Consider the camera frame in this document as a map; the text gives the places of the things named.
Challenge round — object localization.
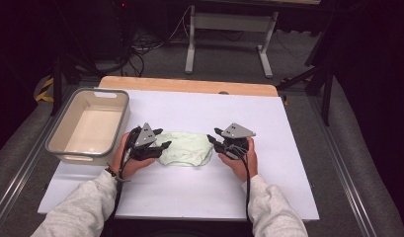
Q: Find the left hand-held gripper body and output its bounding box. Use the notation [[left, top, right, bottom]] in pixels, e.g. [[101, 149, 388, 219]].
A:
[[126, 122, 164, 162]]

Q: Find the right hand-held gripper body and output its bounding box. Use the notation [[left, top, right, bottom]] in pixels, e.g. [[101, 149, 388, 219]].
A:
[[215, 122, 257, 161]]

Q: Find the light green garment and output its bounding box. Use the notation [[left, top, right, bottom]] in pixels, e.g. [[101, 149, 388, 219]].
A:
[[155, 130, 214, 168]]

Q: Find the beige plastic bin grey rim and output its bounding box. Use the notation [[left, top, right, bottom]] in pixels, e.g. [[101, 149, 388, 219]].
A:
[[45, 87, 132, 167]]

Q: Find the person's left hand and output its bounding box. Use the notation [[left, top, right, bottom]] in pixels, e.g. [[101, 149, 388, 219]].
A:
[[111, 131, 157, 181]]

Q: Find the person's right hand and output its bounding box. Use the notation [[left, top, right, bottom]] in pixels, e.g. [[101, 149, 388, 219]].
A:
[[217, 136, 259, 183]]

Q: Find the white table mat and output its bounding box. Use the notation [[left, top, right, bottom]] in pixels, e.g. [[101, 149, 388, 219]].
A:
[[37, 88, 321, 221]]

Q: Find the black tripod stand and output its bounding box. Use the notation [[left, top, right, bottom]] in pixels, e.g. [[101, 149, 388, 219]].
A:
[[276, 48, 336, 127]]

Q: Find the black metal stand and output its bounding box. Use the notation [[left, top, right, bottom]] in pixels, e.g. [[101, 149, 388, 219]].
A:
[[50, 53, 102, 117]]

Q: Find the yellow black hazard tape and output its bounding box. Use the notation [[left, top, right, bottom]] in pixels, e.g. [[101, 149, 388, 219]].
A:
[[35, 77, 55, 103]]

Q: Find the beaded bracelet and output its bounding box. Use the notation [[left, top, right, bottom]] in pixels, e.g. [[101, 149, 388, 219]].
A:
[[104, 166, 131, 184]]

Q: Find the right hand-held gripper black cable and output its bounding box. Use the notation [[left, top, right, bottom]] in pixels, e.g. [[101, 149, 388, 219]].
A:
[[227, 144, 253, 225]]

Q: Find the hand-held gripper black cable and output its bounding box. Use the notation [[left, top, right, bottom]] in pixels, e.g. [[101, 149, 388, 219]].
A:
[[110, 126, 141, 225], [227, 144, 253, 225]]

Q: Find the left hand-held gripper black cable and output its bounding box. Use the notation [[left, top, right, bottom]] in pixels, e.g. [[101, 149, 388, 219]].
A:
[[110, 126, 141, 225]]

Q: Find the bundle of black floor cables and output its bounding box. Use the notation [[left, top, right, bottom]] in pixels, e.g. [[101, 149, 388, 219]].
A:
[[117, 33, 178, 78]]

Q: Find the white metal desk frame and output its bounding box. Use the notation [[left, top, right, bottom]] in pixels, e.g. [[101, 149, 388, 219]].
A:
[[184, 4, 280, 79]]

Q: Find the aluminium floor rail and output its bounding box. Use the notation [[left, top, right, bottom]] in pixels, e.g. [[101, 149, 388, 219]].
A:
[[0, 108, 62, 228], [309, 97, 378, 237]]

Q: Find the thin white cable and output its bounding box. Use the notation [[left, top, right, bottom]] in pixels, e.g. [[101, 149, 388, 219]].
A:
[[168, 4, 193, 43]]

